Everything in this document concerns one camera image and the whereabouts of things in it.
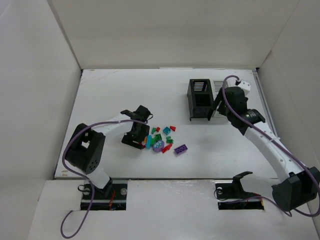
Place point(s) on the green square lego brick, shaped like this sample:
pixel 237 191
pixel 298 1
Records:
pixel 169 141

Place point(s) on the teal square lego brick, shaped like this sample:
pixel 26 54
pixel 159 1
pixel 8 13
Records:
pixel 167 131

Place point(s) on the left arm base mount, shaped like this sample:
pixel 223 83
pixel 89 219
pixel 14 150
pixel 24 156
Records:
pixel 115 201

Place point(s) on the purple rectangular lego brick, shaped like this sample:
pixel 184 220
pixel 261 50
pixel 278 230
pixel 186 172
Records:
pixel 180 149

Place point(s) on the long teal lego brick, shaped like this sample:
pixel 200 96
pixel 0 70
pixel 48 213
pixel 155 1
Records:
pixel 149 141

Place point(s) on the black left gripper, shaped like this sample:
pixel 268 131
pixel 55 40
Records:
pixel 135 139

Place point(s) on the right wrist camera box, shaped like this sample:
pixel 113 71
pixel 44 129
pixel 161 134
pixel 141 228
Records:
pixel 244 85

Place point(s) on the red flower lego brick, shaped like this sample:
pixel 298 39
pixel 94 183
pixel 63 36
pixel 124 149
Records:
pixel 143 143

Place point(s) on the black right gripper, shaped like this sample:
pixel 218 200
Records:
pixel 219 100

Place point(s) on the black slatted container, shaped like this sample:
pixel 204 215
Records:
pixel 200 98

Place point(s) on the long red lego piece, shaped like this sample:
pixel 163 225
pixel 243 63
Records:
pixel 166 148

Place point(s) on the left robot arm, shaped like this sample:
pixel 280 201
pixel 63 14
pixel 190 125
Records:
pixel 83 153

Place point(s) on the purple round paw lego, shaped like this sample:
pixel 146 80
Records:
pixel 158 146

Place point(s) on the white slatted container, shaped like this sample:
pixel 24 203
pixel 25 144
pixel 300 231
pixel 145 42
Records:
pixel 225 102

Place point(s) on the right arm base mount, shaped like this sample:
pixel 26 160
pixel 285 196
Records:
pixel 230 195

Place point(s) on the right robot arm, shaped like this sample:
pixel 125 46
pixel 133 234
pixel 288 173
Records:
pixel 298 183

